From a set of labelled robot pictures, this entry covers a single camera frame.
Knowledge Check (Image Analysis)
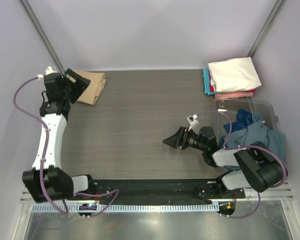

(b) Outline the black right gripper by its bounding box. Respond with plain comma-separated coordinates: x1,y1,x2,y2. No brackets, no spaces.
163,126,207,152

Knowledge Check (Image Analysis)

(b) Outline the beige t shirt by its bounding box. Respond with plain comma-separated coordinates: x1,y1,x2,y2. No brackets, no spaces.
74,69,106,105

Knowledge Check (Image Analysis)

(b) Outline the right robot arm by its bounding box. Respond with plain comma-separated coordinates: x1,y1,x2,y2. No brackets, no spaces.
162,126,288,199

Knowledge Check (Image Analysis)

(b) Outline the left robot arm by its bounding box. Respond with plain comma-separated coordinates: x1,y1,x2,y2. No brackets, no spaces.
22,66,96,203

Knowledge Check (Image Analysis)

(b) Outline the clear plastic bin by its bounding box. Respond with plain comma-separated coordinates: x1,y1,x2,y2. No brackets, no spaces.
214,98,278,147

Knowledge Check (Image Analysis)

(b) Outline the teal folded t shirt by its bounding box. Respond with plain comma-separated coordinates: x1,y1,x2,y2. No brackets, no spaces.
202,68,216,96

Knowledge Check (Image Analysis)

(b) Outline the dark blue t shirt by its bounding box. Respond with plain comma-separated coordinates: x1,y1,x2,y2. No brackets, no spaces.
231,108,254,133

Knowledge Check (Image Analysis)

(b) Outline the grey blue t shirt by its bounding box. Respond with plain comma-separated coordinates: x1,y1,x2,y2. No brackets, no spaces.
220,111,286,162

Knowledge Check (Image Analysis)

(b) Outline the white folded t shirt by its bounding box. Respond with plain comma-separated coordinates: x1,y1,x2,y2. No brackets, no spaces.
207,57,262,93

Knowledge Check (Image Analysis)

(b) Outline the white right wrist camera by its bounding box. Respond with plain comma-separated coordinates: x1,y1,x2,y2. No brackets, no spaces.
186,114,199,131

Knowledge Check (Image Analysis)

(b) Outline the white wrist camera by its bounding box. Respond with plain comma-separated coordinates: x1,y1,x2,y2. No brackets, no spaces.
37,66,58,81
186,114,199,131

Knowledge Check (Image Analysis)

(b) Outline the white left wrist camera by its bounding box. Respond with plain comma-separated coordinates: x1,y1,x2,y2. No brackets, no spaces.
37,66,58,81

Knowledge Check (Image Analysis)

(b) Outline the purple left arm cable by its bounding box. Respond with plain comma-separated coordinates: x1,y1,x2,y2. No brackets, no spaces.
13,76,121,222

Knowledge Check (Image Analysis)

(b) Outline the white slotted cable duct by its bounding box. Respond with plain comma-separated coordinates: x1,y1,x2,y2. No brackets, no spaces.
31,202,220,214

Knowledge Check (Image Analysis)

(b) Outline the left aluminium corner post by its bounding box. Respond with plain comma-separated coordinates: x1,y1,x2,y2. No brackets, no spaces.
18,0,65,74

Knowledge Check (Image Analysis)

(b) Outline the aluminium corner post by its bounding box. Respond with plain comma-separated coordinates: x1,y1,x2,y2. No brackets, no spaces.
247,0,287,58
18,0,65,74

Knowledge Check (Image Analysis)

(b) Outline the aluminium frame rail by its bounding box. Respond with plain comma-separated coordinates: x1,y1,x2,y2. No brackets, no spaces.
20,180,295,204

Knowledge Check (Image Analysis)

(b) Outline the right aluminium corner post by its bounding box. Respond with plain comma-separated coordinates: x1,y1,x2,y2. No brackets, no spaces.
247,0,287,58

